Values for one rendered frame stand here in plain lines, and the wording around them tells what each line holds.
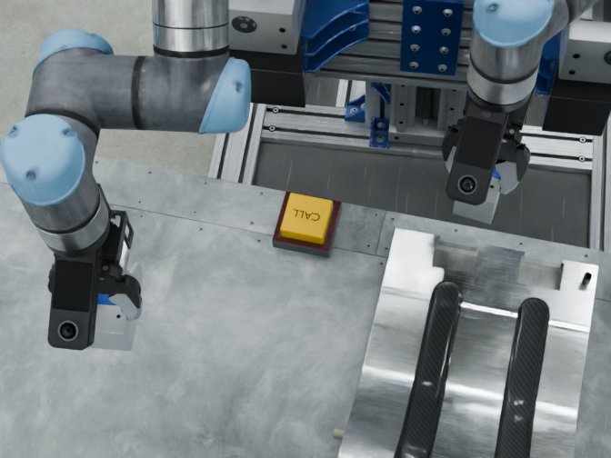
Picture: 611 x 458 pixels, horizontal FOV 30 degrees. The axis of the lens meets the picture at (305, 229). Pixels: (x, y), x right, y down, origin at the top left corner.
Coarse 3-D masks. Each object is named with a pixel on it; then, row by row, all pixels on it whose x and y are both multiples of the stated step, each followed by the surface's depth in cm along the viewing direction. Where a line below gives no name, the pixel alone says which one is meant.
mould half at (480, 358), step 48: (432, 240) 146; (384, 288) 143; (432, 288) 142; (480, 288) 142; (528, 288) 142; (576, 288) 142; (384, 336) 140; (480, 336) 140; (576, 336) 139; (384, 384) 137; (480, 384) 137; (576, 384) 136; (384, 432) 131; (480, 432) 132
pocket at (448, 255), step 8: (440, 248) 148; (448, 248) 147; (456, 248) 147; (464, 248) 147; (472, 248) 146; (440, 256) 148; (448, 256) 147; (456, 256) 147; (464, 256) 147; (472, 256) 147; (432, 264) 145; (440, 264) 147; (448, 264) 147; (456, 264) 147; (464, 264) 147; (472, 264) 147; (464, 272) 146; (472, 272) 146
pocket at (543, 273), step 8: (520, 264) 146; (528, 264) 146; (536, 264) 145; (544, 264) 145; (552, 264) 145; (560, 264) 145; (520, 272) 146; (528, 272) 146; (536, 272) 146; (544, 272) 146; (552, 272) 146; (560, 272) 146; (520, 280) 145; (528, 280) 145; (536, 280) 145; (544, 280) 145; (552, 280) 145; (560, 280) 144; (552, 288) 145
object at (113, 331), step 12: (120, 264) 141; (108, 300) 138; (96, 312) 136; (108, 312) 136; (120, 312) 136; (96, 324) 135; (108, 324) 135; (120, 324) 135; (132, 324) 138; (96, 336) 136; (108, 336) 135; (120, 336) 135; (132, 336) 139; (108, 348) 139; (120, 348) 138
